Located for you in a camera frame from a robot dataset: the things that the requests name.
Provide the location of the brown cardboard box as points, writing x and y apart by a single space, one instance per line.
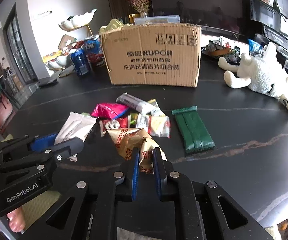
157 54

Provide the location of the white red snack packet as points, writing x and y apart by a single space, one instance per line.
157 126

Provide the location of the dark green snack packet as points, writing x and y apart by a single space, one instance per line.
195 135

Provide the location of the blue soda can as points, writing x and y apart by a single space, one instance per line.
80 62

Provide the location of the dried flower bouquet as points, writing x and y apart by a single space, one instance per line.
141 6

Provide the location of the grey white snack bar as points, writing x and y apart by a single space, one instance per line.
139 105

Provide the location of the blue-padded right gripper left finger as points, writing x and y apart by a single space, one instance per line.
127 177

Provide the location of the black snack tray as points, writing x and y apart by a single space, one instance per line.
215 50

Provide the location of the white shell tray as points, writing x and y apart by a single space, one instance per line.
58 60
77 21

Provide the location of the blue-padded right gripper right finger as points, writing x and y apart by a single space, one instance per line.
166 178

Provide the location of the green yellow candy packet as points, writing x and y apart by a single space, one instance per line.
132 120

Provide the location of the pink snack bag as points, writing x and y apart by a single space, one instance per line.
109 110

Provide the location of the upper white shell tray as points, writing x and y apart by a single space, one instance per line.
77 21

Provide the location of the lower white shell tray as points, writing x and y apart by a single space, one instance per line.
58 60

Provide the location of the blue snack canister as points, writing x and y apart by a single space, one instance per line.
93 51

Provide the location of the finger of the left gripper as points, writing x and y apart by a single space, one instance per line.
63 150
43 143

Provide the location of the red white candy packet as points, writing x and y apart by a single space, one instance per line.
117 123

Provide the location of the tan fortune biscuit snack bag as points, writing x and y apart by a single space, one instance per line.
125 139

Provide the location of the yellow pyramid tin box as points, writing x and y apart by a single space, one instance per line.
113 25

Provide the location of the person's left hand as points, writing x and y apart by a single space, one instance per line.
16 220

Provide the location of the white plush toy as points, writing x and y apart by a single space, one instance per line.
264 75

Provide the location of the black television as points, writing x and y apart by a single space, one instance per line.
223 14

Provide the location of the black remote control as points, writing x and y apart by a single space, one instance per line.
47 82

